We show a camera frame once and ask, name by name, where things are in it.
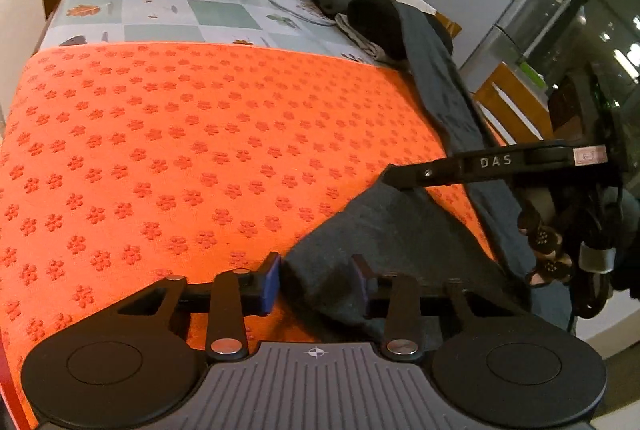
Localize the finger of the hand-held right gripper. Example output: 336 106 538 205
382 147 527 192

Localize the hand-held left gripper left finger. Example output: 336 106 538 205
116 251 282 357

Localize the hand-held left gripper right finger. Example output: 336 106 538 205
350 254 482 364

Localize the dark grey sweater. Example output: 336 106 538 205
281 2 556 343

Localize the person's right hand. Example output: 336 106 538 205
517 187 576 288

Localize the small green box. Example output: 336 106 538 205
517 62 546 86

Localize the dark glass window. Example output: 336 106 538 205
530 0 640 121

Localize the folded beige garment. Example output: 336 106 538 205
335 12 396 66

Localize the orange flower-patterned mat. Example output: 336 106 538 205
0 41 506 430

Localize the white cable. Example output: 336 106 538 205
267 0 341 28

